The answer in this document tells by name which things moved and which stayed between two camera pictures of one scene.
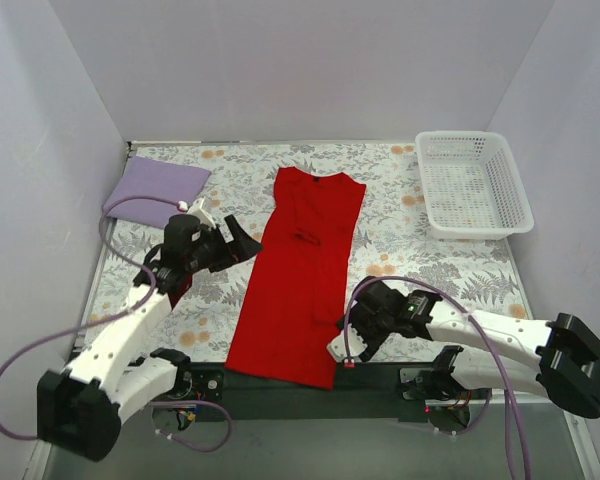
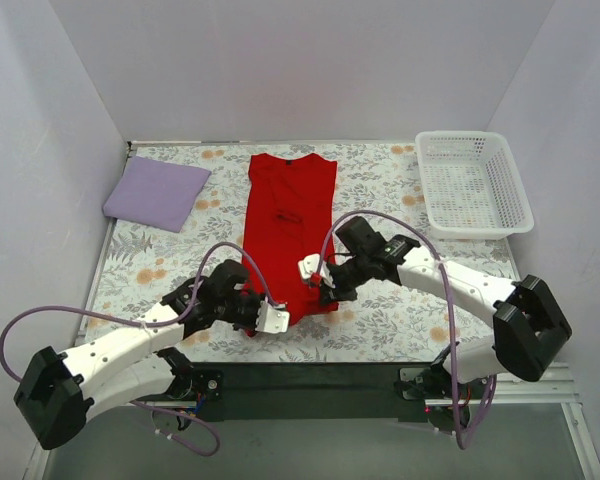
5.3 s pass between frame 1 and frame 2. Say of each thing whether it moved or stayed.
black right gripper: moved
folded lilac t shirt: stayed
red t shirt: moved
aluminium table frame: stayed
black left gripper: moved
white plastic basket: stayed
